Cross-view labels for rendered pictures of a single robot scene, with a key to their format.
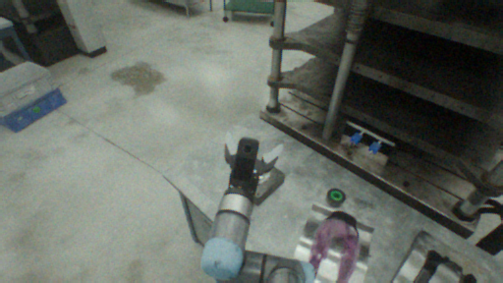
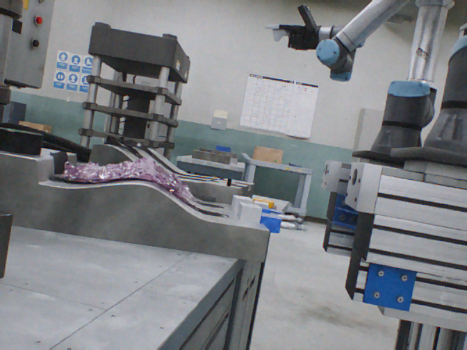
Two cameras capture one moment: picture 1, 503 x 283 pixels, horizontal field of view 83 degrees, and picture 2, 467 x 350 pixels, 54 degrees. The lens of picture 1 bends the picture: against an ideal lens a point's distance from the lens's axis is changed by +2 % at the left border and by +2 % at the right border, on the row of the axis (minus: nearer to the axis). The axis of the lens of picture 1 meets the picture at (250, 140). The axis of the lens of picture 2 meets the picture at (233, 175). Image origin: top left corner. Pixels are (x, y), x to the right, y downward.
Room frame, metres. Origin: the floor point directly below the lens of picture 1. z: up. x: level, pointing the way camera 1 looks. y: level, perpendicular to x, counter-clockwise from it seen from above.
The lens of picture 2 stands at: (0.82, 0.49, 0.98)
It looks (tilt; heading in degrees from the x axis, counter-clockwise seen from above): 3 degrees down; 237
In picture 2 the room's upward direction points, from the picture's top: 10 degrees clockwise
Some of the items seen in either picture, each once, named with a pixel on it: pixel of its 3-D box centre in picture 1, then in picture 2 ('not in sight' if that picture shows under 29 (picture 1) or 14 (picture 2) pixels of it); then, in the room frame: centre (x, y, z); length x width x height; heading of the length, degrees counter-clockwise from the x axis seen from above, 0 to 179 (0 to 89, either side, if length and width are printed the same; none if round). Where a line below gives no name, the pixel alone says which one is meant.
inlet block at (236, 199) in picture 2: not in sight; (263, 214); (0.25, -0.27, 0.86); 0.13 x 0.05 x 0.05; 154
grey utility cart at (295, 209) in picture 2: not in sight; (272, 188); (-3.55, -5.13, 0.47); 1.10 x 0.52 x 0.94; 154
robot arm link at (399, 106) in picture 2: not in sight; (406, 102); (-0.33, -0.43, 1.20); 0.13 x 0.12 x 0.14; 27
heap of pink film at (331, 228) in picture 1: (336, 245); (133, 174); (0.51, -0.34, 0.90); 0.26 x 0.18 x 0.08; 154
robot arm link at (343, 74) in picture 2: not in sight; (340, 63); (-0.31, -0.71, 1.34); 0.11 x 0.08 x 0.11; 27
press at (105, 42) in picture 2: not in sight; (136, 127); (-1.17, -4.98, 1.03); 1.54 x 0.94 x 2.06; 56
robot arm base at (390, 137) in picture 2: not in sight; (398, 140); (-0.33, -0.42, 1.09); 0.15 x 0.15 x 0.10
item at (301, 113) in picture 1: (377, 126); not in sight; (1.38, -0.82, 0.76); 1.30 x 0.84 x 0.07; 47
